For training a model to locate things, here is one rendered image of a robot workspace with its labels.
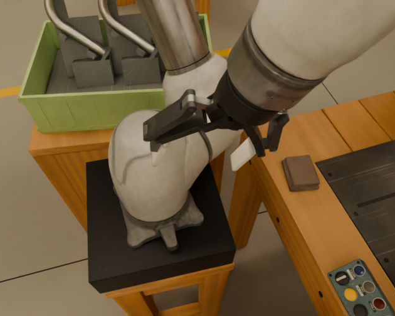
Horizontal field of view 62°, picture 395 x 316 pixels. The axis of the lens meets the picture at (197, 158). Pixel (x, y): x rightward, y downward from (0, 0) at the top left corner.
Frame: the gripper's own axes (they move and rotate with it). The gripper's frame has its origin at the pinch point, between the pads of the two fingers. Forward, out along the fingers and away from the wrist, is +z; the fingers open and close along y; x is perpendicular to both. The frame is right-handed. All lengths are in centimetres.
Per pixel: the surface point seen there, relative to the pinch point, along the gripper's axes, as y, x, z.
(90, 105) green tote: -15, 40, 49
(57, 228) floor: -26, 23, 147
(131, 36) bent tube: -3, 63, 40
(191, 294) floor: 38, -17, 117
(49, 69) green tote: -30, 64, 64
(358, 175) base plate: 55, 7, 19
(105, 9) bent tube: -13, 68, 36
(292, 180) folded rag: 35.6, 6.3, 22.9
